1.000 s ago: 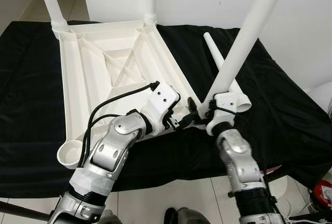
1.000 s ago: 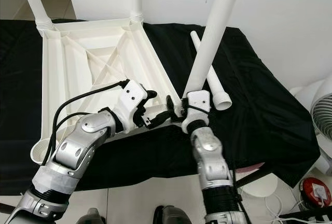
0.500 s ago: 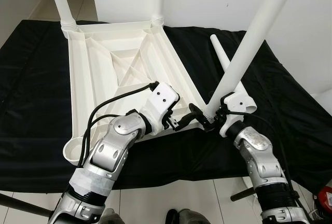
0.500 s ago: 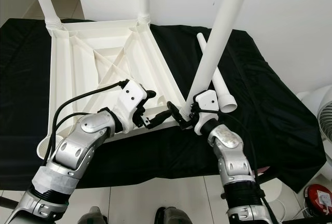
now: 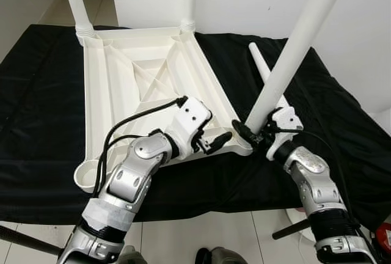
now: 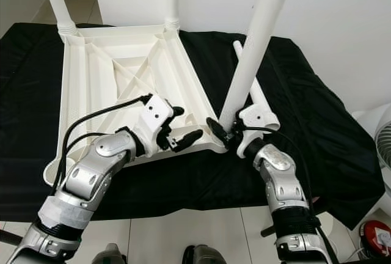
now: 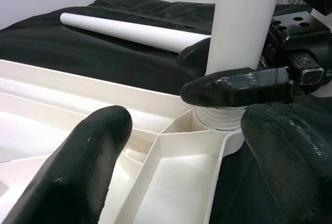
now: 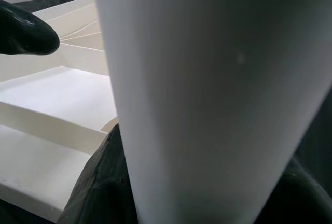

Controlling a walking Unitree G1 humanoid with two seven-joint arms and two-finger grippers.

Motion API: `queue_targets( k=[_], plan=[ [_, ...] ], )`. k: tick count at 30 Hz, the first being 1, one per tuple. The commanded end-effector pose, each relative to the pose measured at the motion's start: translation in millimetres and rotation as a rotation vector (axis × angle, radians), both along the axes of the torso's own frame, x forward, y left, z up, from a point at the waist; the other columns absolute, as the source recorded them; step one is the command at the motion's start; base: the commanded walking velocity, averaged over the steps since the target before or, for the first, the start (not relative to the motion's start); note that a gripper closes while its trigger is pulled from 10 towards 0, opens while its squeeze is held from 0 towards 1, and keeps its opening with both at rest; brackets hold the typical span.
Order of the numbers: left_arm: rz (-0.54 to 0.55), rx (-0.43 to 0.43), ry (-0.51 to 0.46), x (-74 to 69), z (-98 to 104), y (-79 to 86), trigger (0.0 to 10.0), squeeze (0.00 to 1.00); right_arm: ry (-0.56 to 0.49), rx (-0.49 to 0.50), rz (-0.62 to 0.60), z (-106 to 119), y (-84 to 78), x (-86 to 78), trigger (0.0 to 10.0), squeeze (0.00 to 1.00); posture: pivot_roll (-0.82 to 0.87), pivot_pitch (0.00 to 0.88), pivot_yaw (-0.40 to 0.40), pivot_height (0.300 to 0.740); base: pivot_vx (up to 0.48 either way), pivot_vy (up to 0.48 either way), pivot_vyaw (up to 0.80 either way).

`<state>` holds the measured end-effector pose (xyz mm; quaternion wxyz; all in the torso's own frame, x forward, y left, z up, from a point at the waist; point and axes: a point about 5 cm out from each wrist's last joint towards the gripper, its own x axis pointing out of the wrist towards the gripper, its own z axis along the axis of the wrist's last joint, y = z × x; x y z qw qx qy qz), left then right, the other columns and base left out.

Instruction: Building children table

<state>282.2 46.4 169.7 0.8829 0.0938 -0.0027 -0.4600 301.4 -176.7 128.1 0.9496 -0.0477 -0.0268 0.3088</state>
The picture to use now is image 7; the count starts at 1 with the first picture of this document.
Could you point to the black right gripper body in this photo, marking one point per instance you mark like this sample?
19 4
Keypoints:
298 53

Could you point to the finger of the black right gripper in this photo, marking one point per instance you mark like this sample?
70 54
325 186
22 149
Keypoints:
233 89
194 55

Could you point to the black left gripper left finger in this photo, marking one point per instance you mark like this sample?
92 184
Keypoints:
77 172

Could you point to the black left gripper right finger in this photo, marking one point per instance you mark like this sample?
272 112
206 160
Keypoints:
293 161

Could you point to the white plastic table leg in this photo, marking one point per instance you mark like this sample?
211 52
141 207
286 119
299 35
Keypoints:
129 30
238 27

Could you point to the cream plastic children table top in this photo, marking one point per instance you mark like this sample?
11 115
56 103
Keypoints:
168 177

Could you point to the black tablecloth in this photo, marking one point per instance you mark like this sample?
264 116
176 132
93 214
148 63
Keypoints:
90 50

